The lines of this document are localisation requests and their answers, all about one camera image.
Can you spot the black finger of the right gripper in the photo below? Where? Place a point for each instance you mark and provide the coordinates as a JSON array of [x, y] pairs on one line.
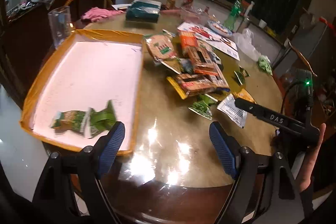
[[271, 117]]

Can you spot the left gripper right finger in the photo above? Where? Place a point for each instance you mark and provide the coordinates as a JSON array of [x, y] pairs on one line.
[[226, 147]]

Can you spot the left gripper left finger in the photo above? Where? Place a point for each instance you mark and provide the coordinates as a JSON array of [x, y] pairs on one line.
[[106, 148]]

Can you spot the green pea snack packet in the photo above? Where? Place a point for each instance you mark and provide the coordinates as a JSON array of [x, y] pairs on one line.
[[73, 120]]

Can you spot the white silver snack packet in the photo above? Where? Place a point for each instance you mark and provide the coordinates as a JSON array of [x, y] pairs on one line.
[[237, 115]]

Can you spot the small green snack packet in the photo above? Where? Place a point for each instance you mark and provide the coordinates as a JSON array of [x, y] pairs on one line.
[[202, 106]]

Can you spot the yellow-rimmed white tray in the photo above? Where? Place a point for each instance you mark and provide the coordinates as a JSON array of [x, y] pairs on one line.
[[90, 68]]

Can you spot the small dark green packet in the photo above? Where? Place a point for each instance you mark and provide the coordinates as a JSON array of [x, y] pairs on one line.
[[241, 75]]

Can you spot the brown orange biscuit pack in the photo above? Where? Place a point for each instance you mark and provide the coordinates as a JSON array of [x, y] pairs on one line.
[[201, 62]]

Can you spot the white plastic bag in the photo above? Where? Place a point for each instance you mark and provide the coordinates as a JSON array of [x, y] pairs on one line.
[[244, 42]]

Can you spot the printed advertising leaflet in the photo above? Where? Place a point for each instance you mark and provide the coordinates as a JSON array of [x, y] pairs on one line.
[[221, 43]]

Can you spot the round rice cracker pack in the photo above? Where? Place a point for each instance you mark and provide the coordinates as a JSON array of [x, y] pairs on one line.
[[160, 47]]

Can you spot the green plastic bottle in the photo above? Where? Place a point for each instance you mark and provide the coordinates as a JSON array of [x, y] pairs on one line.
[[234, 14]]

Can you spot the blue white patterned plate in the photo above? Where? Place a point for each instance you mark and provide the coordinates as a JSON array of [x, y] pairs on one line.
[[219, 29]]

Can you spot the pink cloth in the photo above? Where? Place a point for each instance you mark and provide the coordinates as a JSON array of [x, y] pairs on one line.
[[96, 14]]

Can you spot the clear glass cup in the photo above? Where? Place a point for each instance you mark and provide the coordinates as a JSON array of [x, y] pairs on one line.
[[60, 24]]

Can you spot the clear plastic container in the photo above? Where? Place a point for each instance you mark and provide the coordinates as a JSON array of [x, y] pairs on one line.
[[194, 16]]

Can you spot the teal tissue pack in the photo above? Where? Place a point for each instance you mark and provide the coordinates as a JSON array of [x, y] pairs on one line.
[[144, 11]]

